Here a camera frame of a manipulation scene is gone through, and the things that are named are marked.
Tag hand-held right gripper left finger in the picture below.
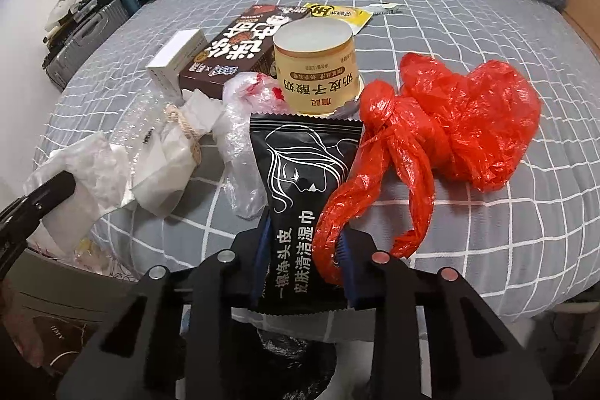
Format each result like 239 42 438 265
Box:
58 215 275 400

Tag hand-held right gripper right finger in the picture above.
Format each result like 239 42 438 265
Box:
341 228 551 400

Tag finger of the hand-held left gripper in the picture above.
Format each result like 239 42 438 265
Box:
0 171 77 283

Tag white plastic bag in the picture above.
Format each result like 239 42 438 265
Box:
23 133 137 260

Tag black lined trash bin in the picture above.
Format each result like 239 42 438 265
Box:
255 325 338 400

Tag black wet wipe packet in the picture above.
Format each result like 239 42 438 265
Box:
232 112 364 319

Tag yellow yogurt cup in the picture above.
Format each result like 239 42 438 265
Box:
273 18 364 117

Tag brown snack box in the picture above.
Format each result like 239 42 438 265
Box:
179 4 310 98

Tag yellow snack packet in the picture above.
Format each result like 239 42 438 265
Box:
302 1 371 33

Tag yellow plastic bag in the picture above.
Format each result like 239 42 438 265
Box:
70 238 125 279

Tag grey desk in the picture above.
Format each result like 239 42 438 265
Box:
9 247 139 321

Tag brown printed pants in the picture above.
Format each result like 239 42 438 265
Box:
19 299 108 382

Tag clear plastic wrapping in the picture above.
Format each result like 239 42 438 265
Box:
108 93 188 157

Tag grey suitcase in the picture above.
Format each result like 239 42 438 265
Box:
44 0 129 91

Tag clear plastic bag red print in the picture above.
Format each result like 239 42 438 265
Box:
213 72 289 218

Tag white round gadget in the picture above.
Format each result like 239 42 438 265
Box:
47 0 81 30

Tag small white box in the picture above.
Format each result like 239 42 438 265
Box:
145 30 208 98

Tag small white wrapper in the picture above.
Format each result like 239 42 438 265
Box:
361 1 406 15

